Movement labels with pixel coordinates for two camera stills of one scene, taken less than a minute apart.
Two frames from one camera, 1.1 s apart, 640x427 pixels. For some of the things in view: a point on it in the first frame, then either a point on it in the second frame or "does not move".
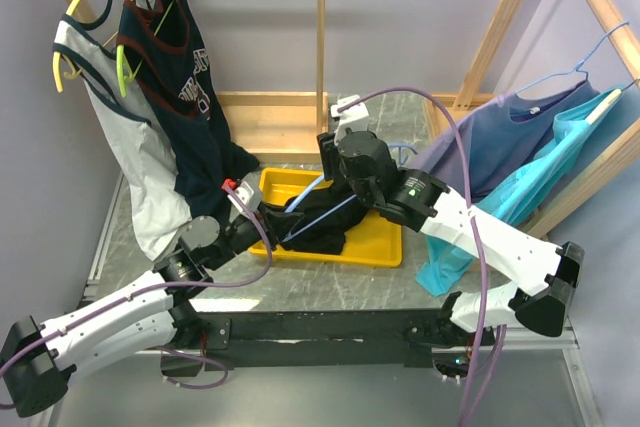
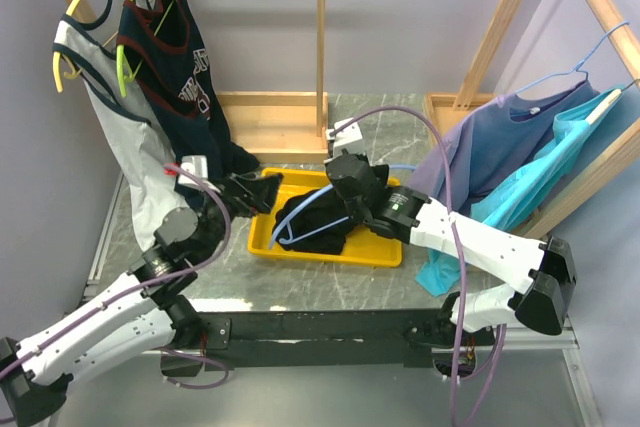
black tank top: (327, 215) does not move
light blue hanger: (400, 145) to (282, 226)
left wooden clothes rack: (271, 127) does not move
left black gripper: (281, 223) to (258, 193)
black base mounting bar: (315, 340) does not move
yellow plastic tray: (370, 242) does not move
